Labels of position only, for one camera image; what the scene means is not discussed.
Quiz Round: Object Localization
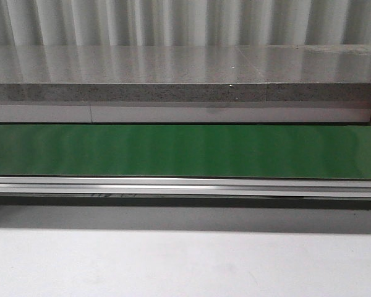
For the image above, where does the green conveyor belt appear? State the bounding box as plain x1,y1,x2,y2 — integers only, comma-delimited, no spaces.
0,124,371,179

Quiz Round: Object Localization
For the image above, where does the grey stone countertop slab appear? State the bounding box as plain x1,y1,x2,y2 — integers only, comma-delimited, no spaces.
0,45,371,103

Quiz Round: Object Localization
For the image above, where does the grey pleated curtain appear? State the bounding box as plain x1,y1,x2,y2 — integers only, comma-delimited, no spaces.
0,1,371,46

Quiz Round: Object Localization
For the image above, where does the aluminium conveyor side rail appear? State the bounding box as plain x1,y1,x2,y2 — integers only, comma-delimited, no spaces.
0,176,371,199

